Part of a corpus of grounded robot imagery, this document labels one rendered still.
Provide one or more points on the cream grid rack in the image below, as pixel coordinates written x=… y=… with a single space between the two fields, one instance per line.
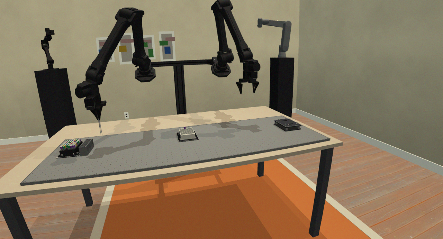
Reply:
x=187 y=134

